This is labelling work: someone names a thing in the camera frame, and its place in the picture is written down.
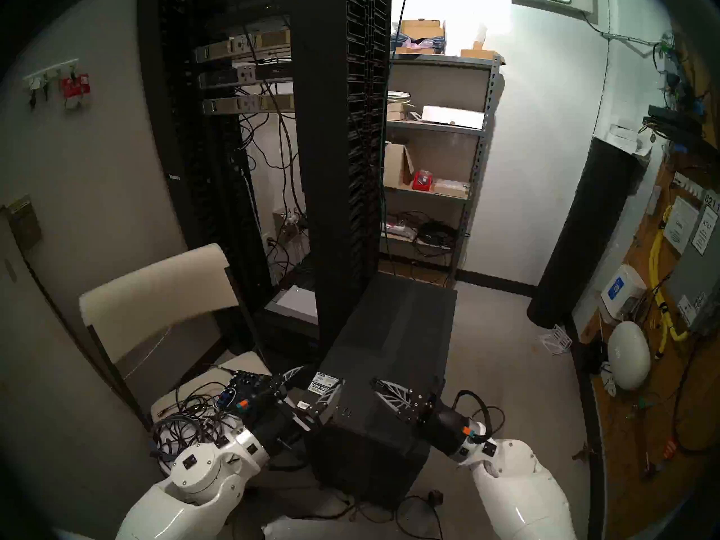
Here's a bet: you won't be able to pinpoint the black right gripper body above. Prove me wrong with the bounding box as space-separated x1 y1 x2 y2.
425 404 487 455

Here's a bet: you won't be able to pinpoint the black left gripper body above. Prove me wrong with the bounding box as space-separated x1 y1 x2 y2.
253 395 316 455

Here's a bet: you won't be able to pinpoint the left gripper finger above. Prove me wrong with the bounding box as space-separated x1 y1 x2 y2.
273 367 307 399
303 380 344 430

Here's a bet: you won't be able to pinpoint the black workstation tower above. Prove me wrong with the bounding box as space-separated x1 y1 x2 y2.
304 272 457 510

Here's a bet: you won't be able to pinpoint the black blue audio mixer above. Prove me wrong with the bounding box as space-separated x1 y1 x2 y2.
217 369 273 410

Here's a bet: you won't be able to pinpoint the silver flat device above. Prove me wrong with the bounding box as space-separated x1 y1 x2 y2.
264 286 318 325

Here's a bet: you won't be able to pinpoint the cream folding chair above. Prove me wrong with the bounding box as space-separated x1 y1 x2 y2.
79 242 302 480

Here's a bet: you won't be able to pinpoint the white egg-shaped device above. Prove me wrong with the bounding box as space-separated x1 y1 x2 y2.
607 321 652 390

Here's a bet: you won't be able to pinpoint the white router blue label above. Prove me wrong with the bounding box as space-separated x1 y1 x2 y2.
600 263 647 322

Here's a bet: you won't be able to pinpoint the tall black cylinder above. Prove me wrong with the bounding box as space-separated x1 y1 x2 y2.
527 137 647 329

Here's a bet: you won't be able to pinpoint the open cardboard box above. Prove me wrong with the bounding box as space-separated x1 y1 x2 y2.
384 142 416 189

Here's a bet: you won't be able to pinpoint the black server rack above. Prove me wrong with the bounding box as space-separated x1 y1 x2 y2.
138 0 393 343

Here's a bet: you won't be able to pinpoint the leaning grey board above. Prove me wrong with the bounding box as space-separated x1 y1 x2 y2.
0 207 152 511

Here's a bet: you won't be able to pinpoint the grey metal shelf unit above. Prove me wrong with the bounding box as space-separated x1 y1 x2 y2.
380 52 504 289

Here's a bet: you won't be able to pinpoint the white flat box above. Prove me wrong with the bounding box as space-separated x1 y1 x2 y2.
422 105 485 130

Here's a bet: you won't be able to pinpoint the grey utility box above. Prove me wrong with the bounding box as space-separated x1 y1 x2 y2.
667 187 720 336

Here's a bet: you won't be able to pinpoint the white paper notice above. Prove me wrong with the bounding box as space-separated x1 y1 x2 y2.
664 196 699 255

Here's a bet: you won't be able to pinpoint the dark rack server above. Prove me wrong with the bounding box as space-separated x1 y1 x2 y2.
198 62 293 89

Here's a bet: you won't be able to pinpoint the small white box stack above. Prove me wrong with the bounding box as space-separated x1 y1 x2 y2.
609 124 654 156

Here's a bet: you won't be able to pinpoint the brown cardboard box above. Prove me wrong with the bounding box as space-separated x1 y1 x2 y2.
400 20 446 41

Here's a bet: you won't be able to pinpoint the tangled grey black cables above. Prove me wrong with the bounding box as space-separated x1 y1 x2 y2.
149 381 237 466

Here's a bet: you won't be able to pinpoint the black cable bundle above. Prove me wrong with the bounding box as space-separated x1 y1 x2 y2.
413 218 459 258

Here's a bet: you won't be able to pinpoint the grey wall outlet box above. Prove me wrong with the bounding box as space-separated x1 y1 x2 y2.
273 207 309 242

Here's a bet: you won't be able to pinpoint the yellow cable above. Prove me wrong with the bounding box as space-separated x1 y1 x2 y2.
649 204 690 359

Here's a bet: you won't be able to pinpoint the gold-faced rack switch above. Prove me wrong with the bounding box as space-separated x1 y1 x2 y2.
202 93 296 116
194 30 292 63

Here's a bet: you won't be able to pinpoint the beige wall box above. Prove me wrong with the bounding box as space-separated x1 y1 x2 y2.
4 195 43 250

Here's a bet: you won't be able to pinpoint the black wall-mounted device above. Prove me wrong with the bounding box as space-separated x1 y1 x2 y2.
647 105 704 140

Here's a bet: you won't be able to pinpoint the blue network cable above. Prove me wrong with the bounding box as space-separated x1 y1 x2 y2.
380 0 410 224

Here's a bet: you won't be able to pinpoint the white key hook rail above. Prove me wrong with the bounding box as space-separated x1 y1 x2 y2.
22 59 79 87

